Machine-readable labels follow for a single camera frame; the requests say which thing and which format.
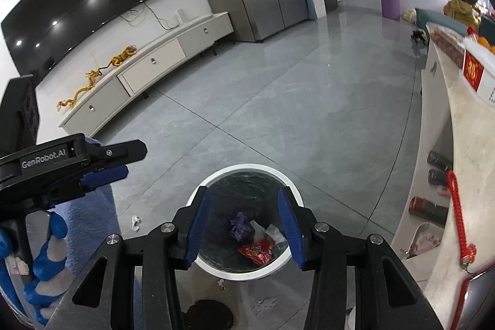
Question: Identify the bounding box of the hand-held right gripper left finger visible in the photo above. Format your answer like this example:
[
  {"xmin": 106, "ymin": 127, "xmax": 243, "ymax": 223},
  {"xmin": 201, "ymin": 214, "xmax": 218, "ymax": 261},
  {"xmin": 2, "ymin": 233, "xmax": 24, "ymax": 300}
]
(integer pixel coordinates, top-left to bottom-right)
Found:
[{"xmin": 58, "ymin": 186, "xmax": 211, "ymax": 330}]

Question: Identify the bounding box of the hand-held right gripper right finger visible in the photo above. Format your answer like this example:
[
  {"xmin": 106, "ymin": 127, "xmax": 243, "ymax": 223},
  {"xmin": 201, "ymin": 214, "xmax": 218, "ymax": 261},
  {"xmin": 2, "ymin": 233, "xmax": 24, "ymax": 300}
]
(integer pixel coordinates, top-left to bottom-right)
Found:
[{"xmin": 278, "ymin": 186, "xmax": 443, "ymax": 330}]

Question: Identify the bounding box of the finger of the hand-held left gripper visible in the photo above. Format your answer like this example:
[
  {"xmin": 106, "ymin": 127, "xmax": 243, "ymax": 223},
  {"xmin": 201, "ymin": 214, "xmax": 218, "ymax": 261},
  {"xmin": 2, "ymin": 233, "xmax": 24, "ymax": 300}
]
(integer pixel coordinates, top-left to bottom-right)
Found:
[
  {"xmin": 79, "ymin": 165, "xmax": 129, "ymax": 195},
  {"xmin": 85, "ymin": 139, "xmax": 148, "ymax": 169}
]

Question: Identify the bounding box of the white round trash bin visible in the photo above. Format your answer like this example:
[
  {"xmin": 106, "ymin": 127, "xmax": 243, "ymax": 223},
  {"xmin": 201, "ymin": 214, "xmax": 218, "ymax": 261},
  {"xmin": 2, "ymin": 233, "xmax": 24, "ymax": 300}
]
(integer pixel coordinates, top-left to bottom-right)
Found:
[{"xmin": 185, "ymin": 164, "xmax": 306, "ymax": 282}]

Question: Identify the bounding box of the person's left hand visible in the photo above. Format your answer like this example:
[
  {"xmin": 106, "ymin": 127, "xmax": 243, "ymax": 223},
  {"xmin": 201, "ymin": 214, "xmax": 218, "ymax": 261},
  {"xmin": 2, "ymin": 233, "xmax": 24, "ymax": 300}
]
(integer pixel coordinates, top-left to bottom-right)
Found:
[{"xmin": 0, "ymin": 210, "xmax": 75, "ymax": 328}]

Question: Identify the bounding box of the white crumpled paper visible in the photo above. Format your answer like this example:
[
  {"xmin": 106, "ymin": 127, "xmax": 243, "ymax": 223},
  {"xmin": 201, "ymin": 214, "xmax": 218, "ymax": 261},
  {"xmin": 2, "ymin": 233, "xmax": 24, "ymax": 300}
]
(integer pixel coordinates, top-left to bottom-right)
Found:
[{"xmin": 249, "ymin": 221, "xmax": 287, "ymax": 244}]

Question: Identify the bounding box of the red snack wrapper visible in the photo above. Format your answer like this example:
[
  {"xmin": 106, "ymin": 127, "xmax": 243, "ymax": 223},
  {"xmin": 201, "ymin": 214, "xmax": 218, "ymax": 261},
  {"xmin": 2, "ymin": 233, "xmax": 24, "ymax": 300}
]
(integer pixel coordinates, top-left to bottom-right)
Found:
[{"xmin": 238, "ymin": 239, "xmax": 274, "ymax": 266}]

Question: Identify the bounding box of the purple crumpled wrapper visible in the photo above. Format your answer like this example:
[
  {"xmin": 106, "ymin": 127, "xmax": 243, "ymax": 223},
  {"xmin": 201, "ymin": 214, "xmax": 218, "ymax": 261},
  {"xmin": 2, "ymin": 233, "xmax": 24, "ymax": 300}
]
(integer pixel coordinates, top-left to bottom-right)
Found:
[{"xmin": 229, "ymin": 212, "xmax": 255, "ymax": 242}]

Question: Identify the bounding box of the golden dragon figurine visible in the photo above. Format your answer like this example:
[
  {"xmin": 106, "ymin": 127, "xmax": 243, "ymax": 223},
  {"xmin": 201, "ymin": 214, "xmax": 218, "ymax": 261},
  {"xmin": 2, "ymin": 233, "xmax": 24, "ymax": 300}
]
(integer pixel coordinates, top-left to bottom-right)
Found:
[{"xmin": 57, "ymin": 69, "xmax": 106, "ymax": 111}]

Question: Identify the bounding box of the golden tiger figurine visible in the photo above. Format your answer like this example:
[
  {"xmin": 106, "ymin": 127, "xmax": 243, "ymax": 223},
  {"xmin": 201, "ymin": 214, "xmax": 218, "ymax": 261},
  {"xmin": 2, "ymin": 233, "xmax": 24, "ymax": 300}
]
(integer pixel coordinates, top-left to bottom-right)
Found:
[{"xmin": 108, "ymin": 45, "xmax": 139, "ymax": 68}]

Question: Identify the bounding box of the white grey television cabinet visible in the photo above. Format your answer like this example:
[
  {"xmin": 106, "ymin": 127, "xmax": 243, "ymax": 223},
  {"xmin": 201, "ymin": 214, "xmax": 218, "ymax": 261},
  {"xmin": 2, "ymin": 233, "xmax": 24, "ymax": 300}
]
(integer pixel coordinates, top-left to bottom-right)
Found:
[{"xmin": 58, "ymin": 11, "xmax": 235, "ymax": 139}]

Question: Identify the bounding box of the white plastic bag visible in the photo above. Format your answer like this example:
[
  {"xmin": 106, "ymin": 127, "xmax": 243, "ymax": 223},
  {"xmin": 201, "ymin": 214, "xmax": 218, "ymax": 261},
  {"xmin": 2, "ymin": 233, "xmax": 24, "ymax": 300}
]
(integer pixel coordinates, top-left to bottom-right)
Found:
[{"xmin": 400, "ymin": 222, "xmax": 443, "ymax": 260}]

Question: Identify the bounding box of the red dark can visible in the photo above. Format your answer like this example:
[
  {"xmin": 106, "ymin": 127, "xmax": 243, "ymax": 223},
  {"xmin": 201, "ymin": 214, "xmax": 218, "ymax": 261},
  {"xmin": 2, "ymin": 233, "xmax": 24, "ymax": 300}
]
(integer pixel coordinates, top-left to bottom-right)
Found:
[{"xmin": 409, "ymin": 196, "xmax": 449, "ymax": 225}]

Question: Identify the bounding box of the white marble table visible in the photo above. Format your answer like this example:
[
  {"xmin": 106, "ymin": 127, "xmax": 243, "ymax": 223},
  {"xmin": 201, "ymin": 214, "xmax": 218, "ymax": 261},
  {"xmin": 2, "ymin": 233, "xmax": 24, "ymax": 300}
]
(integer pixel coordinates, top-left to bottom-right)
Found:
[{"xmin": 390, "ymin": 23, "xmax": 495, "ymax": 300}]

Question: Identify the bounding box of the white box red label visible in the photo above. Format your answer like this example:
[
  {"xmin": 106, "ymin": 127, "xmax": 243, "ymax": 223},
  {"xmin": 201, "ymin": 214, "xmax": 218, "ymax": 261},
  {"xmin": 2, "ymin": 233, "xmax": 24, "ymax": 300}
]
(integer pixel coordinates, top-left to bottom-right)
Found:
[{"xmin": 461, "ymin": 38, "xmax": 495, "ymax": 111}]

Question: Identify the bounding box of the red patterned box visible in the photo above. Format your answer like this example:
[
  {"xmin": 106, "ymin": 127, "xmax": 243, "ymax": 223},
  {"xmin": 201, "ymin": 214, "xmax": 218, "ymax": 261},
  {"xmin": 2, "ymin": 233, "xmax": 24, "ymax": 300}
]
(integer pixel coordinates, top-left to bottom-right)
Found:
[{"xmin": 429, "ymin": 26, "xmax": 469, "ymax": 68}]

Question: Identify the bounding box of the teal sofa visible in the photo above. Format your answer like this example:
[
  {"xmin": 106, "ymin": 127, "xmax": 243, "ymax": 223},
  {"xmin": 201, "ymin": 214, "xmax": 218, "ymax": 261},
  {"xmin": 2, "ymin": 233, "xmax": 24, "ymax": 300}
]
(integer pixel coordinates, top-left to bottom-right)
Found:
[{"xmin": 415, "ymin": 7, "xmax": 482, "ymax": 41}]

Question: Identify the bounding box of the television cable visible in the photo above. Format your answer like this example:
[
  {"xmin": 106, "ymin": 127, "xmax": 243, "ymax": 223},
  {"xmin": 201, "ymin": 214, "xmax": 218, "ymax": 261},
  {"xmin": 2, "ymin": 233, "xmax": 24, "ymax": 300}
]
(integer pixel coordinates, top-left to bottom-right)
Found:
[{"xmin": 119, "ymin": 2, "xmax": 175, "ymax": 32}]

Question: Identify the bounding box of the red tassel cord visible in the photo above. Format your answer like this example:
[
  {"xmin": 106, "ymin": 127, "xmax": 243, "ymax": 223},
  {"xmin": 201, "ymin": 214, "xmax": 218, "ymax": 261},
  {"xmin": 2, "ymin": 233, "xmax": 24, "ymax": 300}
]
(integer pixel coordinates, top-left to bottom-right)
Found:
[{"xmin": 446, "ymin": 171, "xmax": 479, "ymax": 273}]

